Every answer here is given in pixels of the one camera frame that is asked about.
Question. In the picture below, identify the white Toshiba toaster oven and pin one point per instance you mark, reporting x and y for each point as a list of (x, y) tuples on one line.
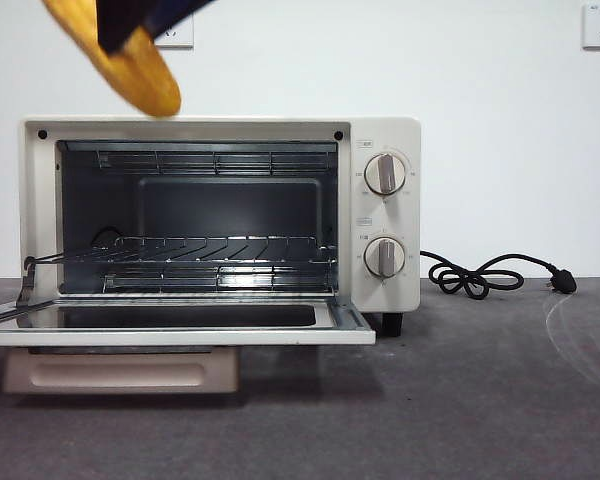
[(385, 130)]

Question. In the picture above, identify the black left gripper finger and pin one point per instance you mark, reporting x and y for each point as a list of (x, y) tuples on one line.
[(117, 25), (172, 10)]

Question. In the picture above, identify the beige timer knob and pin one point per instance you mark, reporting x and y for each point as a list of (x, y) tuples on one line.
[(385, 256)]

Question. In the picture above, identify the beige temperature knob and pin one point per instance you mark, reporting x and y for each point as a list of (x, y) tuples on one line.
[(386, 174)]

